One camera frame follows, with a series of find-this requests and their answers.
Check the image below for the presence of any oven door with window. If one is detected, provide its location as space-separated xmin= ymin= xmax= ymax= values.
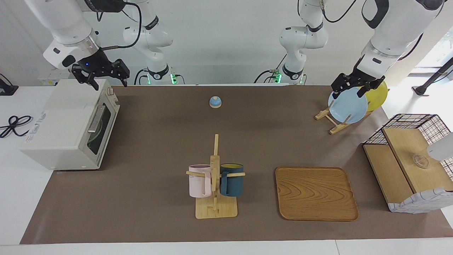
xmin=80 ymin=100 xmax=120 ymax=168

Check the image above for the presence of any white toaster oven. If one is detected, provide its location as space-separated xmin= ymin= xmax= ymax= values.
xmin=19 ymin=79 xmax=121 ymax=170

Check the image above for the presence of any yellow plate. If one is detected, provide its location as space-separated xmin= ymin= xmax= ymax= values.
xmin=361 ymin=81 xmax=389 ymax=112

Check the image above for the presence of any light blue plate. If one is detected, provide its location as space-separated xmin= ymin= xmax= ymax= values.
xmin=328 ymin=87 xmax=368 ymax=124

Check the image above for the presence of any wooden plate rack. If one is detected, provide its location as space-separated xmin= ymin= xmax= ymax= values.
xmin=315 ymin=106 xmax=374 ymax=135

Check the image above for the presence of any black floor stand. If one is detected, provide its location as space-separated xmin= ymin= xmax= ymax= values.
xmin=412 ymin=57 xmax=453 ymax=96

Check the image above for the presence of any brown table mat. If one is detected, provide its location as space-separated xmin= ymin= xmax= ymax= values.
xmin=19 ymin=85 xmax=453 ymax=245

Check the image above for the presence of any small clear glass dish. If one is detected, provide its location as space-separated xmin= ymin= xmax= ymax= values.
xmin=411 ymin=154 xmax=429 ymax=169

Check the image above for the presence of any white rounded device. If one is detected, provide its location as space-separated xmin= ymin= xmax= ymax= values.
xmin=426 ymin=133 xmax=453 ymax=162

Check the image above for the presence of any wooden serving tray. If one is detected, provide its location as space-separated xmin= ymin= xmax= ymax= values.
xmin=275 ymin=166 xmax=359 ymax=222

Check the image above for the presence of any pink mug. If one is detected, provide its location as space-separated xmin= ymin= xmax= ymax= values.
xmin=188 ymin=164 xmax=213 ymax=198

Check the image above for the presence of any white checked cloth liner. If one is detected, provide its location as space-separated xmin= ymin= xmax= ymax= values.
xmin=388 ymin=187 xmax=453 ymax=214

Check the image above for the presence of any dark teal mug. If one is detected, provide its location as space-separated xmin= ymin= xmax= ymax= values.
xmin=219 ymin=163 xmax=245 ymax=197

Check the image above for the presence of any wooden mug rack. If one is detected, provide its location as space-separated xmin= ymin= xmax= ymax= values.
xmin=186 ymin=134 xmax=246 ymax=219

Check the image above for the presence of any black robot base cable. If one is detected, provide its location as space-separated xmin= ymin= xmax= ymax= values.
xmin=254 ymin=53 xmax=287 ymax=84
xmin=133 ymin=68 xmax=149 ymax=85

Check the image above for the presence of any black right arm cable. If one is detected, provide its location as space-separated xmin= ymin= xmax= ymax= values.
xmin=96 ymin=2 xmax=143 ymax=50

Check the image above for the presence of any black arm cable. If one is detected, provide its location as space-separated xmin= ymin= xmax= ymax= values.
xmin=320 ymin=0 xmax=360 ymax=24
xmin=96 ymin=2 xmax=143 ymax=50

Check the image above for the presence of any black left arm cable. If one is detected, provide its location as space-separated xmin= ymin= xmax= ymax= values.
xmin=320 ymin=0 xmax=360 ymax=24

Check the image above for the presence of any wooden shelf with wire basket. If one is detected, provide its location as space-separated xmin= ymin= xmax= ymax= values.
xmin=362 ymin=113 xmax=453 ymax=214

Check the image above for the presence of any black clamp mount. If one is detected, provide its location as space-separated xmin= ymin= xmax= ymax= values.
xmin=0 ymin=74 xmax=19 ymax=96

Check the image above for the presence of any coiled black cable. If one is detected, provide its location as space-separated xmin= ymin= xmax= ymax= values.
xmin=0 ymin=115 xmax=33 ymax=138

